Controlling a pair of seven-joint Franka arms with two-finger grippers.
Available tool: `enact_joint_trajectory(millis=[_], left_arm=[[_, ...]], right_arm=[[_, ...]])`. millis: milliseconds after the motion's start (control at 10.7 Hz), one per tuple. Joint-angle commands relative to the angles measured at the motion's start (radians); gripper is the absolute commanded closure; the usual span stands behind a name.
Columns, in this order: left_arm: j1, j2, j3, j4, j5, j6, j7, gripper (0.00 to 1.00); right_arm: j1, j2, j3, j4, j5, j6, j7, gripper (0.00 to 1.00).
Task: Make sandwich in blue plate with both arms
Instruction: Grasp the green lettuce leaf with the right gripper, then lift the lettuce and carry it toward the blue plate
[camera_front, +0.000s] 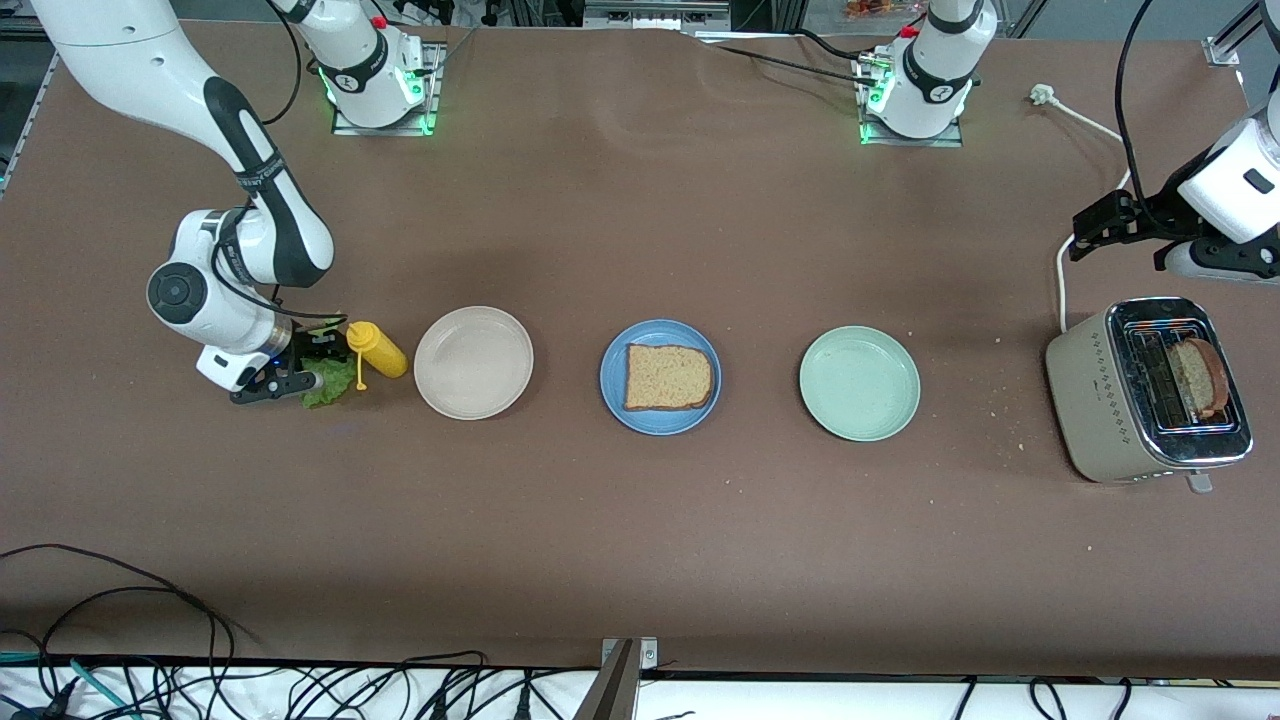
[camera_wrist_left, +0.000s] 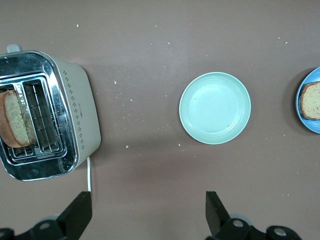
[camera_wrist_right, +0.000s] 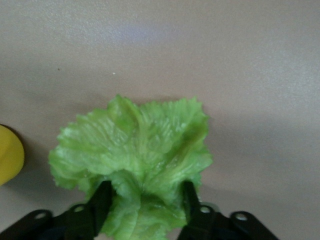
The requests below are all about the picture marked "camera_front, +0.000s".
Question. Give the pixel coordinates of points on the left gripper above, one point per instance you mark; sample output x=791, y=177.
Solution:
x=1152, y=216

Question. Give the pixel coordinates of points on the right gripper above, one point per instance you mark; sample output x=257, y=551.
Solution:
x=308, y=350

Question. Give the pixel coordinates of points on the green lettuce leaf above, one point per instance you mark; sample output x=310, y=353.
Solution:
x=330, y=388

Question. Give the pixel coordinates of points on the brown bread slice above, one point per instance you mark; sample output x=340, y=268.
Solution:
x=668, y=378
x=1200, y=378

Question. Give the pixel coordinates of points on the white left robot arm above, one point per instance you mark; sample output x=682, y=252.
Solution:
x=935, y=70

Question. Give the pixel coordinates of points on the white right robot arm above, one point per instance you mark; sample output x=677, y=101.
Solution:
x=150, y=60

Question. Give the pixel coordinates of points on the beige round plate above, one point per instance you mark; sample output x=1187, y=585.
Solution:
x=473, y=362

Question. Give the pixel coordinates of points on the blue round plate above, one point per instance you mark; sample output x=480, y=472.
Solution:
x=612, y=380

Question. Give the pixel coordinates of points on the mint green round plate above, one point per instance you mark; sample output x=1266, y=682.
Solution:
x=859, y=383

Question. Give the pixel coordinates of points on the yellow mustard squeeze bottle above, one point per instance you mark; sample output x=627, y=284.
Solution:
x=380, y=352

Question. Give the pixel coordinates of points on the beige chrome two-slot toaster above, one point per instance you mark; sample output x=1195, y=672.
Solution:
x=1095, y=400

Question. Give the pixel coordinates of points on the orange patterned packet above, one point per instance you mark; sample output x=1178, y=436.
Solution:
x=870, y=8

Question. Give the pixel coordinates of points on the aluminium frame rail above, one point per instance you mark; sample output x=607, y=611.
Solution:
x=655, y=12
x=1230, y=40
x=25, y=110

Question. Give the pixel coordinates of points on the grey metal bracket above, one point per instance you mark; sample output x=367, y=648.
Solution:
x=615, y=685

